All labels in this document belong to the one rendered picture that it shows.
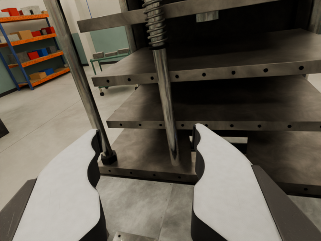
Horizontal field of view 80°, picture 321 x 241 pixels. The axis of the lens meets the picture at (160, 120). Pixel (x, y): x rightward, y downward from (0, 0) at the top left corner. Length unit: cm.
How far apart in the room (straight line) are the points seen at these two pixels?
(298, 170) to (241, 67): 57
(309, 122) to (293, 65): 26
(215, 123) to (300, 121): 34
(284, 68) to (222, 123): 33
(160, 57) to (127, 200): 64
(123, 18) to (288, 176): 100
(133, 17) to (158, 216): 82
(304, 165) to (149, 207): 75
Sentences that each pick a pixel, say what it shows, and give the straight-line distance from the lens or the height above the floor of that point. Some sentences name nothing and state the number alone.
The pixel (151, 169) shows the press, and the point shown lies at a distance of 109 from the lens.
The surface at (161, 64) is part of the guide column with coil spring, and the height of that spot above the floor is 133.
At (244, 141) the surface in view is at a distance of 99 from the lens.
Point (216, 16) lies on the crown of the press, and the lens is 108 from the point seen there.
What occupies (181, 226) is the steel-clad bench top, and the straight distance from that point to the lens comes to 85.
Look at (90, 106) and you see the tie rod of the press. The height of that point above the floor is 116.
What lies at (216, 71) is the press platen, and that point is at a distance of 84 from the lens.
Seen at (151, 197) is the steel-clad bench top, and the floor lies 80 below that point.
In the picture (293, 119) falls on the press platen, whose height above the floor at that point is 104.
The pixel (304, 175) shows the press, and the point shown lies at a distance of 111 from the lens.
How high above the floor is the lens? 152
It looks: 29 degrees down
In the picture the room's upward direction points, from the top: 10 degrees counter-clockwise
